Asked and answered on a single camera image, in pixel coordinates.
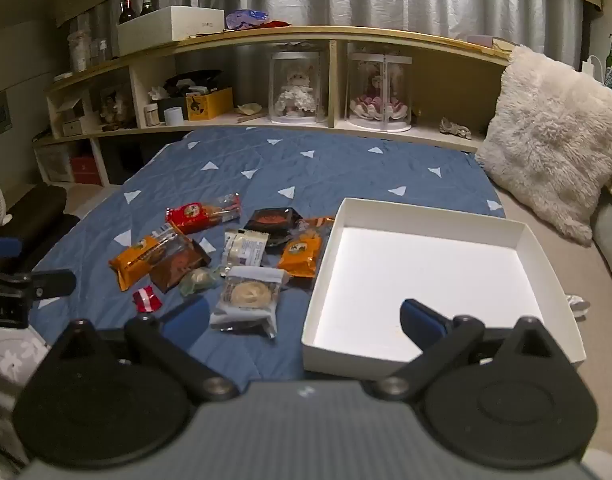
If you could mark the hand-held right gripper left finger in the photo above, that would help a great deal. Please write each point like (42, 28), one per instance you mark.
(186, 316)

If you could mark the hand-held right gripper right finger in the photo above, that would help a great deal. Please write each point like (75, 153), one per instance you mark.
(422, 321)

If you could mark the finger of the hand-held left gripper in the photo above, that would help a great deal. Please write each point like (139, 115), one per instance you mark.
(3, 249)
(53, 287)

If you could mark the green white candy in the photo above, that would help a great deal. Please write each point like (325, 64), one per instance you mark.
(198, 281)

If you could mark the shallow white cardboard box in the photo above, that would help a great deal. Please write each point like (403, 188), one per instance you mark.
(426, 280)

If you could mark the red white striped candy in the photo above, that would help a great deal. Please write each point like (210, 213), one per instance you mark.
(147, 299)

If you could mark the brown snack packet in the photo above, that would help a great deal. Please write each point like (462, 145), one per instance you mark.
(181, 265)

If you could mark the clear round pastry packet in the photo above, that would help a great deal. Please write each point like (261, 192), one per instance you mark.
(248, 296)

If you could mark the orange snack packet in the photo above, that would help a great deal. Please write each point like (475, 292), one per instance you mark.
(136, 260)

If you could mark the white barcode snack packet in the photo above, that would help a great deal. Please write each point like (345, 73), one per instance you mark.
(245, 247)

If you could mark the red biscuit packet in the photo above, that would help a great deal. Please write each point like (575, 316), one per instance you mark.
(191, 215)

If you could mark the black mooncake packet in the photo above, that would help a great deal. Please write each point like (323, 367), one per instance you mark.
(273, 222)

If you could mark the orange biscuit packet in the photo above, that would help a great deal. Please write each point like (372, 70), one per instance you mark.
(298, 252)

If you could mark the floral grey cloth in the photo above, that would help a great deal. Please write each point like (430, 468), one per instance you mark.
(8, 390)

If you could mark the clear storage bin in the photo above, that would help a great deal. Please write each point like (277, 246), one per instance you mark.
(55, 164)

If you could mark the red storage box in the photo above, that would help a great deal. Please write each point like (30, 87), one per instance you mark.
(86, 171)

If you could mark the small cardboard box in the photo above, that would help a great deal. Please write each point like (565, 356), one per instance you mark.
(71, 116)

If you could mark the silver foil wrapper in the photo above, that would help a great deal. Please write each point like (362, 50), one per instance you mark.
(578, 306)

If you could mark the beige mattress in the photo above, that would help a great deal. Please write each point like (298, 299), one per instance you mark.
(576, 270)

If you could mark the blue triangle print blanket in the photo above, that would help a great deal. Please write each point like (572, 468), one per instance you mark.
(336, 175)

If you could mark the brown figurine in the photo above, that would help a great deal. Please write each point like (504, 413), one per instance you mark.
(116, 107)

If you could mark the grey stone figurine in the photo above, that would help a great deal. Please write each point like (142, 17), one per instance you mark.
(456, 129)

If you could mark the white cylindrical cup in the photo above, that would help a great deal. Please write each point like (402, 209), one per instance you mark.
(174, 116)

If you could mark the grey sofa cushion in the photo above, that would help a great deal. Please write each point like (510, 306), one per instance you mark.
(611, 250)

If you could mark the yellow box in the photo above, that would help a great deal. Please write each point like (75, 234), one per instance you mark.
(208, 106)

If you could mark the clear glass jar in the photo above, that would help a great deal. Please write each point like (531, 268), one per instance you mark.
(79, 51)

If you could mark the beige shell ornament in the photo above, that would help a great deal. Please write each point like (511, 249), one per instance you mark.
(249, 109)

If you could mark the white fluffy pillow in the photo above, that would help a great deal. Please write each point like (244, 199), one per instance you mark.
(551, 145)

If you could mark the pink doll in clear dome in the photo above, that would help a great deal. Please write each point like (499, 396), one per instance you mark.
(380, 92)

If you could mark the white doll in clear dome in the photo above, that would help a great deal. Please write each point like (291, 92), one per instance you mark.
(297, 91)

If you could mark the brown glass bottle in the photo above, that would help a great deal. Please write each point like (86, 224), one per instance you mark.
(146, 4)
(127, 10)

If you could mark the large white storage box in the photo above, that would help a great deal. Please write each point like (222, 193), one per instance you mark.
(171, 30)

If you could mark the wooden shelf unit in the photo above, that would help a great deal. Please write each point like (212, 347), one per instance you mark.
(251, 45)

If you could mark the pink flat box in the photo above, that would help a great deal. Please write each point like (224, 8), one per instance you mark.
(480, 41)

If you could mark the blue purple plastic bag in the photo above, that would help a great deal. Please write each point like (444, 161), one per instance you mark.
(246, 19)

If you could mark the white charger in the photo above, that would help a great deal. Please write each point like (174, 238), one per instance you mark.
(592, 67)

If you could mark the red cloth item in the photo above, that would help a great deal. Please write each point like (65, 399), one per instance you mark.
(276, 24)

